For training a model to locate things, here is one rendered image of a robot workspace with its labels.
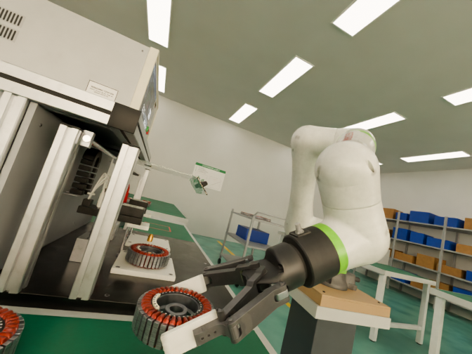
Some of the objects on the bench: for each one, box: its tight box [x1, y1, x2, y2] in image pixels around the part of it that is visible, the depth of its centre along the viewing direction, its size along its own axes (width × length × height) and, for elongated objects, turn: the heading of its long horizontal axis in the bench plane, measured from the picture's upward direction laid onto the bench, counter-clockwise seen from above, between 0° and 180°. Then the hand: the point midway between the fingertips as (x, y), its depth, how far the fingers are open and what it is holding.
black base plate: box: [0, 222, 233, 315], centre depth 70 cm, size 47×64×2 cm
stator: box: [125, 243, 171, 269], centre depth 60 cm, size 11×11×4 cm
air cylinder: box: [69, 232, 90, 263], centre depth 55 cm, size 5×8×6 cm
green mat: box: [87, 216, 195, 242], centre depth 123 cm, size 94×61×1 cm, turn 172°
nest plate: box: [110, 250, 176, 282], centre depth 59 cm, size 15×15×1 cm
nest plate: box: [125, 233, 170, 253], centre depth 82 cm, size 15×15×1 cm
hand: (178, 312), depth 32 cm, fingers closed on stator, 11 cm apart
